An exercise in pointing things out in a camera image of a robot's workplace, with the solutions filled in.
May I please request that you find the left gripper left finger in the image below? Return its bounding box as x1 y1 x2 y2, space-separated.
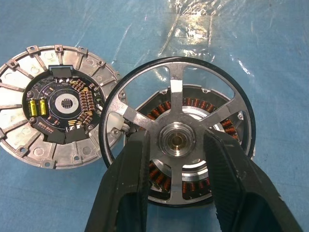
84 130 152 232

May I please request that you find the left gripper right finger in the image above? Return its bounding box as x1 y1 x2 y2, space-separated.
204 127 304 232

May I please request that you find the silver spoked rotor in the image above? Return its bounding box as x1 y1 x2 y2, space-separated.
98 57 256 208

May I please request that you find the motor housing with copper windings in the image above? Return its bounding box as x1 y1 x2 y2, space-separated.
118 84 255 203

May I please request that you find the motor lid with circuit board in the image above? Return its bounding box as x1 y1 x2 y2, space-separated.
0 44 123 170

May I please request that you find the blue table mat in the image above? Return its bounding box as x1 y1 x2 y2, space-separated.
0 0 309 232

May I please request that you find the clear plastic film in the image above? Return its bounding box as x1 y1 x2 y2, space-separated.
108 0 309 78

